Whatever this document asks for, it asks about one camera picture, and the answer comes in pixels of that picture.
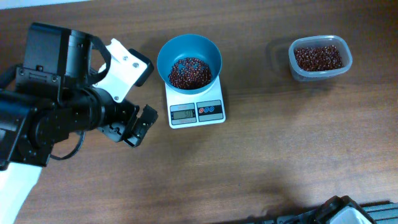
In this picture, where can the white digital kitchen scale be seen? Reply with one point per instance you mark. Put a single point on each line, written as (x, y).
(185, 111)

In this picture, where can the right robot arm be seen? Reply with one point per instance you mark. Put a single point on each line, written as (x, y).
(341, 210)

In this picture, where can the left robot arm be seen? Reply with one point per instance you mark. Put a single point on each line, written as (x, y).
(69, 82)

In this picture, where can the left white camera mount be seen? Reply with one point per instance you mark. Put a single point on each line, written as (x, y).
(127, 68)

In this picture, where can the clear plastic bean container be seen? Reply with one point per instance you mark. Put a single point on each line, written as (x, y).
(319, 41)

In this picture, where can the red beans in bowl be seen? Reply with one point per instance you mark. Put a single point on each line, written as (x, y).
(190, 74)

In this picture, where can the teal plastic bowl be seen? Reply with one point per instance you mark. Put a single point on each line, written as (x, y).
(189, 46)

